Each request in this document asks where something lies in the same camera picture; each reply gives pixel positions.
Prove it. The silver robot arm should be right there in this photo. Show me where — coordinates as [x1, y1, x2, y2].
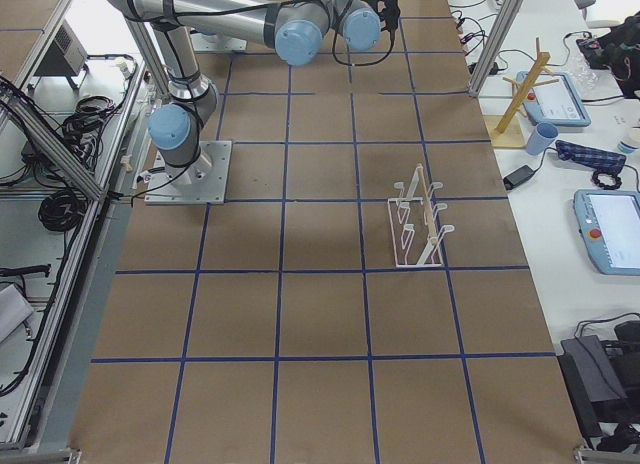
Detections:
[107, 0, 382, 186]

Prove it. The silver base plate arm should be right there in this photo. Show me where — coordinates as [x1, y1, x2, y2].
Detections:
[143, 140, 232, 205]

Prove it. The blue cup on desk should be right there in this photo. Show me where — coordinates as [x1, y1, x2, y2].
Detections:
[525, 122, 559, 156]

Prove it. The white paper cup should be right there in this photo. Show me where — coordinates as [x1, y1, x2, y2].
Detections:
[617, 127, 640, 154]

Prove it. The black power adapter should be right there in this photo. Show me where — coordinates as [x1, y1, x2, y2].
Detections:
[502, 165, 536, 191]

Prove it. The wooden mug tree stand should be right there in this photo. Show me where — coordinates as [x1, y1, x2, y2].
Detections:
[485, 39, 559, 149]

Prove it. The blue teach pendant far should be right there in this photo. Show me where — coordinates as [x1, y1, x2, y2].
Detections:
[523, 72, 591, 127]

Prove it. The blue teach pendant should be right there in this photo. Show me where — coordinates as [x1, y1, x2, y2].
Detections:
[573, 189, 639, 276]
[523, 72, 591, 127]

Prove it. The blue checkered cloth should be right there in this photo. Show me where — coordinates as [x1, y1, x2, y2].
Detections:
[555, 140, 626, 175]

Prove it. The blue teach pendant near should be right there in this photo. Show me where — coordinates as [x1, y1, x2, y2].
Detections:
[573, 189, 639, 276]

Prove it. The grey control box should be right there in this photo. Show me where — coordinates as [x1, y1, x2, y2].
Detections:
[35, 20, 88, 90]

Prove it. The white wire cup rack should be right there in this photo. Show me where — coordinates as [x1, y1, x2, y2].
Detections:
[387, 163, 455, 269]

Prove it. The black coiled cable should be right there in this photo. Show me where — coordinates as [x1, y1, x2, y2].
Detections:
[38, 188, 86, 235]

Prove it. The black beaded bracelet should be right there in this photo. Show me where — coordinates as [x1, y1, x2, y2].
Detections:
[592, 168, 624, 190]

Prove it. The aluminium frame post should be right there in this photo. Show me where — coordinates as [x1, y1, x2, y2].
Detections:
[469, 0, 524, 97]

